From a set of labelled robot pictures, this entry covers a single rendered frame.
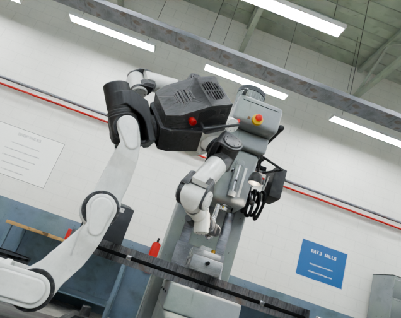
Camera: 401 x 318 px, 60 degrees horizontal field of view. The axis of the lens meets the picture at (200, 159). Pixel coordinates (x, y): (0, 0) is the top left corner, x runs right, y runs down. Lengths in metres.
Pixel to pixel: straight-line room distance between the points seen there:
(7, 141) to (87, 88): 1.66
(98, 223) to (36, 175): 5.20
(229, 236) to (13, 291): 1.39
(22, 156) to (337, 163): 5.82
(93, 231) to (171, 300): 0.51
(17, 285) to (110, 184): 0.46
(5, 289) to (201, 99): 0.98
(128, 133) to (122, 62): 5.79
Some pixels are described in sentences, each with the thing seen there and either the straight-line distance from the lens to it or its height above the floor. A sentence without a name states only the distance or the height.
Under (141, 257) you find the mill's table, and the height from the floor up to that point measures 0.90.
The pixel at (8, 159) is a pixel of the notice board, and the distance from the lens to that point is 6.74.
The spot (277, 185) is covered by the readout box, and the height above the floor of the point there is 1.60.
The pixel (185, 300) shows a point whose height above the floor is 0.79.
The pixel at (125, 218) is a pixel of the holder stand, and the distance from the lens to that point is 1.85.
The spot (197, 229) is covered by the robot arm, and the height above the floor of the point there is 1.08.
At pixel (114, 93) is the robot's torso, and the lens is 1.52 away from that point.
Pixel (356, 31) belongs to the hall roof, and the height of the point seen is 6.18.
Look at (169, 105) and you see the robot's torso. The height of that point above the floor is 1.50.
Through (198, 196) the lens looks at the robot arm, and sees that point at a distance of 1.30.
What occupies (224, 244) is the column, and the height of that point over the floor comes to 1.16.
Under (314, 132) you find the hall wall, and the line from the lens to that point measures 7.40.
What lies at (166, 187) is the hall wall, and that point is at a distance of 6.25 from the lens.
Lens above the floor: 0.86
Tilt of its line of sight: 19 degrees up
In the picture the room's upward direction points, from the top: 19 degrees clockwise
